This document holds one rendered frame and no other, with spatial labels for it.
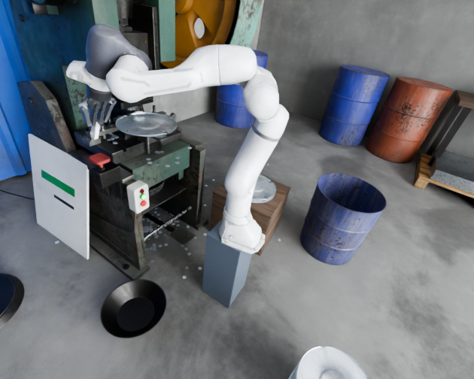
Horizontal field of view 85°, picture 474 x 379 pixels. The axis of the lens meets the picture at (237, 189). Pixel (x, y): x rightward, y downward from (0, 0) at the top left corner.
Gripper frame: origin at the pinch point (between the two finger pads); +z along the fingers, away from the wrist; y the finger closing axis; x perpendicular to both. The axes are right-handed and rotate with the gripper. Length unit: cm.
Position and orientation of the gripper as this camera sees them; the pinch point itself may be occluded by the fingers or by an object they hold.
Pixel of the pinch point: (95, 130)
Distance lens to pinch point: 112.6
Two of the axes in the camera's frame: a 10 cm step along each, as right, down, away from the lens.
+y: 5.7, -4.1, 7.1
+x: -6.8, -7.2, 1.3
